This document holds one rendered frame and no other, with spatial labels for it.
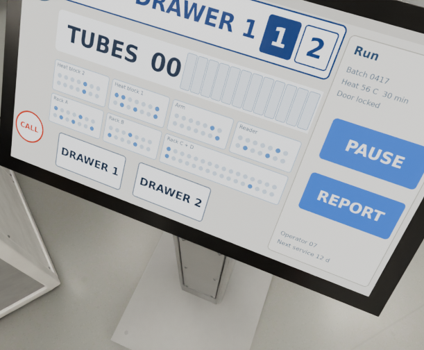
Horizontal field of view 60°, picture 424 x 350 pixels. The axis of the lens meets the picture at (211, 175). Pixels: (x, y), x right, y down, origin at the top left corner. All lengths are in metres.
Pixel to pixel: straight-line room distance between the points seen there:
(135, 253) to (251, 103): 1.16
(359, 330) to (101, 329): 0.92
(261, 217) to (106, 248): 1.14
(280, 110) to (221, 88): 0.07
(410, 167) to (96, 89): 0.35
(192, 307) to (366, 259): 1.00
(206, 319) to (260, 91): 1.08
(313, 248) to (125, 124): 0.26
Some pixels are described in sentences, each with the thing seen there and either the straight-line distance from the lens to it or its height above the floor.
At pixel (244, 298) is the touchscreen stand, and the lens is 1.39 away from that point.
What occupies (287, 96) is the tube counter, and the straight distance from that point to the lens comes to 0.38.
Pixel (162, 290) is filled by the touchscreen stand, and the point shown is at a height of 0.04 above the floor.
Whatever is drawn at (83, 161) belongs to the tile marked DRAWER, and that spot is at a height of 1.00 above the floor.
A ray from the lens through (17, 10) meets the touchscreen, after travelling 0.51.
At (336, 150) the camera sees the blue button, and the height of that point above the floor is 1.09.
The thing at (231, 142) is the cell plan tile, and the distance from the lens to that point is 0.40.
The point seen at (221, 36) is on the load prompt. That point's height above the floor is 1.14.
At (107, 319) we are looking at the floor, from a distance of 1.44.
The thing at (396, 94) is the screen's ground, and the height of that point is 1.14.
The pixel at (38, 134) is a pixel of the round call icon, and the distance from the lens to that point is 0.51.
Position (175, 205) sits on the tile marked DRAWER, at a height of 0.99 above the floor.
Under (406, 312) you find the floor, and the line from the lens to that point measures 1.61.
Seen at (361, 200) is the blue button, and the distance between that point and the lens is 0.41.
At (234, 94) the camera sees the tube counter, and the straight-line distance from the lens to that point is 0.39.
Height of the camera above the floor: 1.39
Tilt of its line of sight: 60 degrees down
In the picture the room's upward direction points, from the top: 5 degrees clockwise
